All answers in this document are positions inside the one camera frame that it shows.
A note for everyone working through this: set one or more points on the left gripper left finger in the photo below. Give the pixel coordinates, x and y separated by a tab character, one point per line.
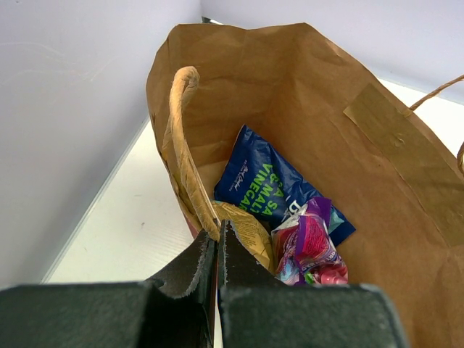
173	308

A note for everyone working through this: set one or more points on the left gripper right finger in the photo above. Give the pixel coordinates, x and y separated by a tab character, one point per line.
258	310

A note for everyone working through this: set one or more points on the purple candy packet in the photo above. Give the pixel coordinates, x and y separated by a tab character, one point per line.
303	250

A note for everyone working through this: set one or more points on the blue Burts crisps bag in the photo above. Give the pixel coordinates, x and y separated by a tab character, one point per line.
258	180

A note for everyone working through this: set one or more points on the red paper bag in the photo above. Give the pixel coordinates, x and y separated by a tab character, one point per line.
343	131

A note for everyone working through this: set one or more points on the tan kettle chips bag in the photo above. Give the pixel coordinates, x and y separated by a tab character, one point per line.
251	233

